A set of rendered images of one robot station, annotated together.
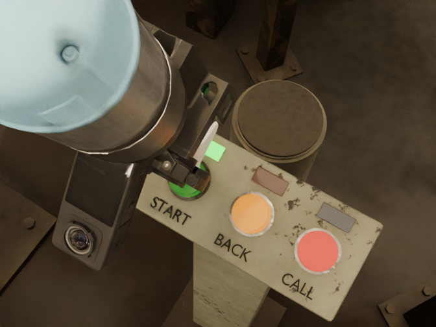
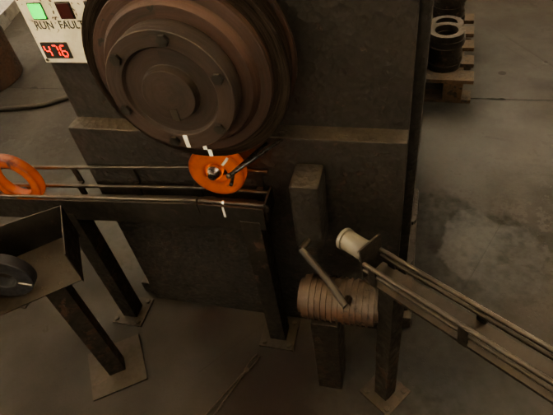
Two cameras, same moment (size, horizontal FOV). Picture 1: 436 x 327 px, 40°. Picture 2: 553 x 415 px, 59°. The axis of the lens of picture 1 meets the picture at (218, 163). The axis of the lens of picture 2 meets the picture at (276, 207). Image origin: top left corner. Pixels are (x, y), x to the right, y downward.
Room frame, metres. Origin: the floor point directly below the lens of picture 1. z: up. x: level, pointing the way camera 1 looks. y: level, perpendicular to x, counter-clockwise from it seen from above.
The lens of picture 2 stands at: (0.15, 0.21, 1.63)
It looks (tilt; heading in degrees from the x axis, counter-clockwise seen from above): 45 degrees down; 355
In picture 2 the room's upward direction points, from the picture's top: 10 degrees counter-clockwise
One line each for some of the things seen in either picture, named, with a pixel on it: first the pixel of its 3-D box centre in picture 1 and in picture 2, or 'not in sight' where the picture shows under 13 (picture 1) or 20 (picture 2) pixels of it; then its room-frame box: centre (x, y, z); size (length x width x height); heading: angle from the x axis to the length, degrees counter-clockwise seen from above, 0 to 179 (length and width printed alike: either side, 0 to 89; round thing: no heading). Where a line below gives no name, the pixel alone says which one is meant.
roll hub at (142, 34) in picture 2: not in sight; (173, 89); (1.08, 0.30, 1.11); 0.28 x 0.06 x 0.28; 64
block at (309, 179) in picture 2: not in sight; (310, 206); (1.08, 0.04, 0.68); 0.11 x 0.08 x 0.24; 154
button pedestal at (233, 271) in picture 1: (233, 281); not in sight; (0.21, -0.04, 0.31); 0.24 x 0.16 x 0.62; 64
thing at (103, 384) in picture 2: not in sight; (71, 316); (1.16, 0.84, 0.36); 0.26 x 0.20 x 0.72; 99
